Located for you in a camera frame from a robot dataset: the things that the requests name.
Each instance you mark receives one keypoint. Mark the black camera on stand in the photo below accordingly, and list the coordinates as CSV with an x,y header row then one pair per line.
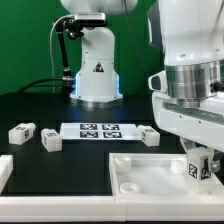
x,y
74,24

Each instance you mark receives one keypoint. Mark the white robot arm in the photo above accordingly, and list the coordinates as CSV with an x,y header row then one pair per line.
x,y
188,95

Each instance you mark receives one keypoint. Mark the white marker base plate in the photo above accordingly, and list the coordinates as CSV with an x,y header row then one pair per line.
x,y
99,131

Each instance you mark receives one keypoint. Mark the white square tabletop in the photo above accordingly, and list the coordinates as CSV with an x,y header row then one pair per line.
x,y
159,175

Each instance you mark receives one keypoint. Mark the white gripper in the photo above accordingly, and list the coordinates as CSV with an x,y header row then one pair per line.
x,y
203,125

